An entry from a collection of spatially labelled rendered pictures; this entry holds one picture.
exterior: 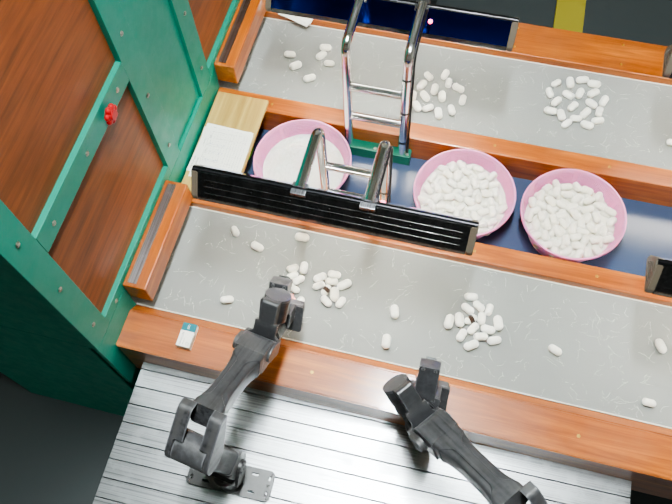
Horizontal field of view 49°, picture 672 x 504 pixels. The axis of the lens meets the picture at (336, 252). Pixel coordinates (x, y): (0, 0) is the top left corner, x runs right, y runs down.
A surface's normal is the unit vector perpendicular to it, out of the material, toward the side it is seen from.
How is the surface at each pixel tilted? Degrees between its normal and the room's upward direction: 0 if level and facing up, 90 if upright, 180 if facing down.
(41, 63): 90
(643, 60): 0
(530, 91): 0
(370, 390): 0
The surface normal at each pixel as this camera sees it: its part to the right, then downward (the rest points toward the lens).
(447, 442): -0.30, -0.70
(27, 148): 0.97, 0.21
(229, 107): -0.04, -0.44
